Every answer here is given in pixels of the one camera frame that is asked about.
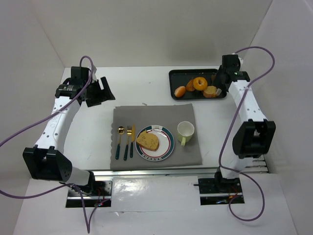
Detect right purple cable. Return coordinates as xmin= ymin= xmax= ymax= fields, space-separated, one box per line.
xmin=218 ymin=46 xmax=276 ymax=222

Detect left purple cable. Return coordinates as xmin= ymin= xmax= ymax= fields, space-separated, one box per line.
xmin=0 ymin=55 xmax=103 ymax=235

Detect gold fork green handle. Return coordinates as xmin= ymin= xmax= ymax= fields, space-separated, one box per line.
xmin=123 ymin=125 xmax=132 ymax=161

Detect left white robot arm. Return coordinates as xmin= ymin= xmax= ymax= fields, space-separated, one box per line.
xmin=22 ymin=67 xmax=115 ymax=193

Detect white plate green red rim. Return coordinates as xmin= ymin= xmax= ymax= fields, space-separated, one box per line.
xmin=135 ymin=125 xmax=175 ymax=162

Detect gold spoon green handle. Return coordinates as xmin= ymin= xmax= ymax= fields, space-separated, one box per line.
xmin=115 ymin=126 xmax=125 ymax=160

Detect aluminium front rail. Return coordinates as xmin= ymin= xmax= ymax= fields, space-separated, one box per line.
xmin=93 ymin=167 xmax=217 ymax=177

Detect brown pastry under donut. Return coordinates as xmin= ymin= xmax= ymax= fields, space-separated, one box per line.
xmin=186 ymin=79 xmax=195 ymax=92

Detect grey cloth placemat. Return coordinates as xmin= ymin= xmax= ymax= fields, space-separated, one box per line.
xmin=110 ymin=104 xmax=202 ymax=170

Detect black baking tray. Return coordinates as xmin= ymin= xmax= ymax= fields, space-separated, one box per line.
xmin=169 ymin=69 xmax=227 ymax=101

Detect large bread slice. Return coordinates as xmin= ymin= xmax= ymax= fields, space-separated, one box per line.
xmin=136 ymin=130 xmax=159 ymax=151

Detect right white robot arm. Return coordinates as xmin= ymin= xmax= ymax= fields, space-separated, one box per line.
xmin=213 ymin=54 xmax=276 ymax=181

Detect gold knife green handle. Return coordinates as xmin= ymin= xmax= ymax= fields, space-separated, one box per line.
xmin=130 ymin=124 xmax=135 ymax=158

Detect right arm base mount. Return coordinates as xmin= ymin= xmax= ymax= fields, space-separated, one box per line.
xmin=193 ymin=172 xmax=245 ymax=206

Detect bread slice front right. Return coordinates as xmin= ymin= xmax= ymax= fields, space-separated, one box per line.
xmin=202 ymin=86 xmax=217 ymax=98

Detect purple cable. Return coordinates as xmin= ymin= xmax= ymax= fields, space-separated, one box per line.
xmin=0 ymin=55 xmax=103 ymax=235
xmin=218 ymin=46 xmax=276 ymax=222

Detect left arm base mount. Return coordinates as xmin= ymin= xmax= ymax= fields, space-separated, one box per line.
xmin=66 ymin=179 xmax=113 ymax=208

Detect metal tongs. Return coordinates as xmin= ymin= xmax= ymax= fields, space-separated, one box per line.
xmin=215 ymin=88 xmax=222 ymax=96

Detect light green mug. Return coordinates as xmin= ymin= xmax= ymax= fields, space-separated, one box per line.
xmin=177 ymin=121 xmax=195 ymax=146

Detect small round bun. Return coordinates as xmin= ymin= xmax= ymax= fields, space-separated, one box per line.
xmin=174 ymin=86 xmax=186 ymax=98

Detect orange glazed donut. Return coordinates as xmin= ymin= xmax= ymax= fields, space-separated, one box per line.
xmin=193 ymin=77 xmax=208 ymax=91

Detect dark brown bread piece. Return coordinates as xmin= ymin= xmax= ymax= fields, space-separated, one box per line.
xmin=211 ymin=74 xmax=216 ymax=83

